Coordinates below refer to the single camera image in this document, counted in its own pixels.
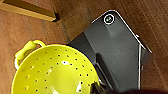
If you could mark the white gaming table yellow frame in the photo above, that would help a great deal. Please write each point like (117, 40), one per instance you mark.
(26, 8)

